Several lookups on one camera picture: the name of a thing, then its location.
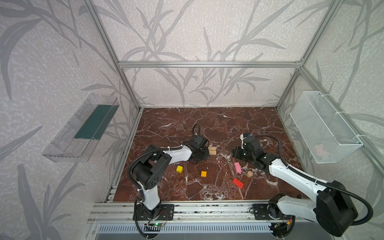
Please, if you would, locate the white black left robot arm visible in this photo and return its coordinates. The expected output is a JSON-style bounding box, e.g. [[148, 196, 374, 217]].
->
[[127, 124, 210, 221]]

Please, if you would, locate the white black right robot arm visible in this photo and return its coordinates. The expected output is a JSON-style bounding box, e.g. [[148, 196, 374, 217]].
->
[[232, 133, 374, 239]]

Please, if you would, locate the pink rectangular block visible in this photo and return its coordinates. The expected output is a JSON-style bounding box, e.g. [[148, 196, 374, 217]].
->
[[235, 162, 242, 173]]

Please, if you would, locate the red flat block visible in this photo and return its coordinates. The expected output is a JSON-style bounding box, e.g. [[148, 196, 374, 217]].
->
[[233, 179, 244, 189]]

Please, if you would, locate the yellow cube front left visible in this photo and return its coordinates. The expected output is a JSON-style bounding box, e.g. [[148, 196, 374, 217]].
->
[[176, 166, 184, 174]]

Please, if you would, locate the pink item in basket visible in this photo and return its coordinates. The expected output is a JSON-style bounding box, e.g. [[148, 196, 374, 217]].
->
[[314, 144, 329, 158]]

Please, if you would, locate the white wire mesh basket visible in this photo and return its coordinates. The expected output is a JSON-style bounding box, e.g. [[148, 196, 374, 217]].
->
[[290, 91, 364, 164]]

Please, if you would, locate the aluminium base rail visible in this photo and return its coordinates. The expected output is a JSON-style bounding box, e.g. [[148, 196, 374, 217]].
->
[[86, 200, 340, 224]]

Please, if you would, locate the aluminium frame horizontal bar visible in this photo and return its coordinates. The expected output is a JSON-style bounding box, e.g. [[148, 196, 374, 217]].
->
[[118, 61, 302, 69]]

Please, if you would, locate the clear plastic wall bin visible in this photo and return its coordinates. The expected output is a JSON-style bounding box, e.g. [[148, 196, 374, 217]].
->
[[42, 94, 120, 163]]

